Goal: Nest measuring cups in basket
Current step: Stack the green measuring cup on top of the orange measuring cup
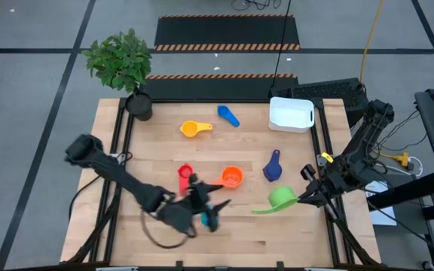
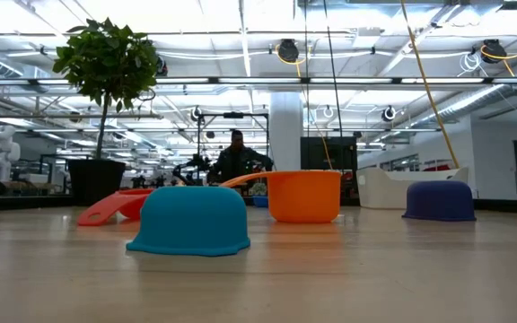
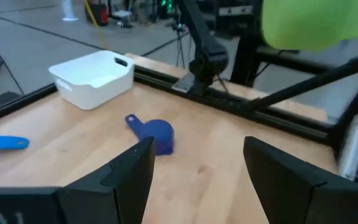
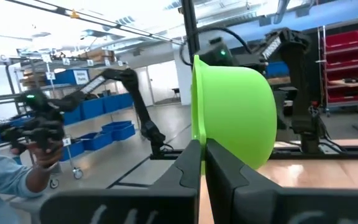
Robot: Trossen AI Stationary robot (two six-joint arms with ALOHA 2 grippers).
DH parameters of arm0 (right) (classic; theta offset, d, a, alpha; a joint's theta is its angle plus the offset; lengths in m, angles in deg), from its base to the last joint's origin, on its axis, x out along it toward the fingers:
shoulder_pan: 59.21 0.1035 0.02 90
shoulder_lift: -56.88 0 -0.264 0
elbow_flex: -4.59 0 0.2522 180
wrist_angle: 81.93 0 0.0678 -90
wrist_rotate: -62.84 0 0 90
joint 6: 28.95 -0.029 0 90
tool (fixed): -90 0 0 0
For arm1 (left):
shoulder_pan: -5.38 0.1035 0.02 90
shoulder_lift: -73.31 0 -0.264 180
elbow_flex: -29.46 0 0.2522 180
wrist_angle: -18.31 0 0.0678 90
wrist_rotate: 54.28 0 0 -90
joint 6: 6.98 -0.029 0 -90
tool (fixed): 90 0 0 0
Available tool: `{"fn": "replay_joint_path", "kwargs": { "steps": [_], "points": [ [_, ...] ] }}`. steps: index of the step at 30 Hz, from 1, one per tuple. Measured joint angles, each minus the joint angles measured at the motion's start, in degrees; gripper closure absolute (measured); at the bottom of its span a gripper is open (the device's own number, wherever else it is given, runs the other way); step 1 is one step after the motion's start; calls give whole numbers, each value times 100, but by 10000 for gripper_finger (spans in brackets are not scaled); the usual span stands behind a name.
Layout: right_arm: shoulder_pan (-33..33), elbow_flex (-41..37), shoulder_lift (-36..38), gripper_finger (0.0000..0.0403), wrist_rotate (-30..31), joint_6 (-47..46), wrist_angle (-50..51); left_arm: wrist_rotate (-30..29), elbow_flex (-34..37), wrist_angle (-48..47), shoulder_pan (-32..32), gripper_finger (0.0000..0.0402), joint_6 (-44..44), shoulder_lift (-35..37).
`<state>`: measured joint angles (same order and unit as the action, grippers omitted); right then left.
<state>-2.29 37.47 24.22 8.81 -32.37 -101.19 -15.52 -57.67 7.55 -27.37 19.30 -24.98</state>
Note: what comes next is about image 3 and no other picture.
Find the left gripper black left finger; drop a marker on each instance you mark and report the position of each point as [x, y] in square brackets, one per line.
[120, 186]

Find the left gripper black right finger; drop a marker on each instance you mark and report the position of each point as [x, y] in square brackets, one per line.
[291, 193]

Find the navy blue measuring cup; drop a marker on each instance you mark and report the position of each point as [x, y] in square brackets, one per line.
[160, 133]

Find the small blue measuring cup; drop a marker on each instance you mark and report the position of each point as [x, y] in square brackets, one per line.
[2, 143]

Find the green measuring cup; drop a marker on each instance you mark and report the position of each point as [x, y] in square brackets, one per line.
[315, 21]

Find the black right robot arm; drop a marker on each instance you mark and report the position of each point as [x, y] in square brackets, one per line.
[210, 56]

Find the white plastic basket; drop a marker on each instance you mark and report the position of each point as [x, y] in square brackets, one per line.
[92, 81]

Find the red black equipment box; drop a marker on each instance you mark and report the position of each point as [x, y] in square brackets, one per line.
[99, 14]

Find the black right side frame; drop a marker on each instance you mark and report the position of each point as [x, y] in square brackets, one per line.
[228, 101]

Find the black table edge rail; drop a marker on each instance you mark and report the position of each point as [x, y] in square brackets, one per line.
[26, 101]

